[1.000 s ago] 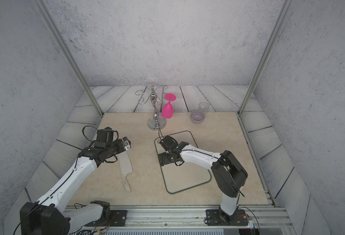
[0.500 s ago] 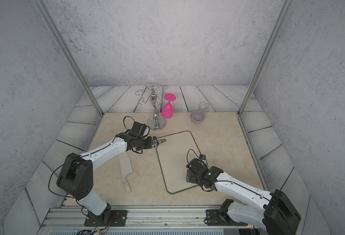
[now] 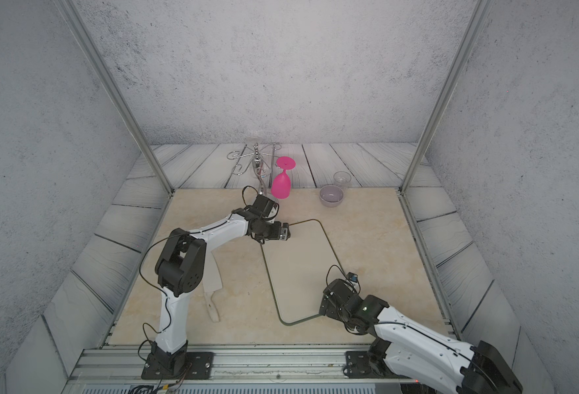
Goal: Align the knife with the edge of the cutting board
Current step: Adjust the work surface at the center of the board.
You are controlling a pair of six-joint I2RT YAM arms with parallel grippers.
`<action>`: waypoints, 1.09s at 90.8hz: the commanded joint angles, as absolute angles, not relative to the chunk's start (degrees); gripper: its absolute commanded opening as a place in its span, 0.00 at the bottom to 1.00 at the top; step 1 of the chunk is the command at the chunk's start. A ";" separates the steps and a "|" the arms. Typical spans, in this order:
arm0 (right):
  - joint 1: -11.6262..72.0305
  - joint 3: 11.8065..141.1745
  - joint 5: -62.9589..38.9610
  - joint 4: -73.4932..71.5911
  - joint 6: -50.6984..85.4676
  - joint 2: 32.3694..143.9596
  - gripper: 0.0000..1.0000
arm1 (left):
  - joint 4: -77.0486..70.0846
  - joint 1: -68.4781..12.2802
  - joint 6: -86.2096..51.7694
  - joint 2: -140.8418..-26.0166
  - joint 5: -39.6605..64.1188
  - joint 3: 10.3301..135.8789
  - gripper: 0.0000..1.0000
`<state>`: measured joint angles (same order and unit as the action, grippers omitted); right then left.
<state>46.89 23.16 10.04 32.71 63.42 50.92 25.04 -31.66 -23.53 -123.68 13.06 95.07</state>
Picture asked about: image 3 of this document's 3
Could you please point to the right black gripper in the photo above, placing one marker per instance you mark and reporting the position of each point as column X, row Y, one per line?
column 329, row 311

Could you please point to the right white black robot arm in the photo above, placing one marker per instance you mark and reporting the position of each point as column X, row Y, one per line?
column 405, row 348

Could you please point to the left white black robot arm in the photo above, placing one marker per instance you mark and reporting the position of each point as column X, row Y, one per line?
column 186, row 263

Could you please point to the aluminium frame post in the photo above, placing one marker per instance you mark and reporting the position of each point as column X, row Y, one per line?
column 475, row 25
column 81, row 34

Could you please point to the left aluminium frame post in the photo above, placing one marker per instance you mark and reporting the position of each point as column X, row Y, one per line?
column 81, row 34

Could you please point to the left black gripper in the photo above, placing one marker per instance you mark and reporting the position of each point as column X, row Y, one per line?
column 277, row 234

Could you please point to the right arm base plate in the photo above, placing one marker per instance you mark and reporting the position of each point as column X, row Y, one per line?
column 365, row 365

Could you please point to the white cleaver knife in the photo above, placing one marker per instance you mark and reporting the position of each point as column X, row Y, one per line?
column 211, row 283

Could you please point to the clear plastic cup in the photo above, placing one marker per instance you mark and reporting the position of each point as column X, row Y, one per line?
column 342, row 180

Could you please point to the pink plastic goblet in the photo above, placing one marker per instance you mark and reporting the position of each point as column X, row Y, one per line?
column 282, row 185

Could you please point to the beige cutting board green rim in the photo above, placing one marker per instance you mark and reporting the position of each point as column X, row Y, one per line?
column 299, row 269

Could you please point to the purple translucent bowl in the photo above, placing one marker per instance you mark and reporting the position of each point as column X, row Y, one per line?
column 331, row 196

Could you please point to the silver metal cup rack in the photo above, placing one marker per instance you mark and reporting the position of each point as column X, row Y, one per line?
column 253, row 166

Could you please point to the right aluminium frame post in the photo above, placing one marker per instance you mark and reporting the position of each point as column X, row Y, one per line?
column 475, row 25

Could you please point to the aluminium front rail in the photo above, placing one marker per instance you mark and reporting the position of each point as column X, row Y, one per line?
column 311, row 368

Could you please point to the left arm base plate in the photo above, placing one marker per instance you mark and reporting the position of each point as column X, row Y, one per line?
column 195, row 365

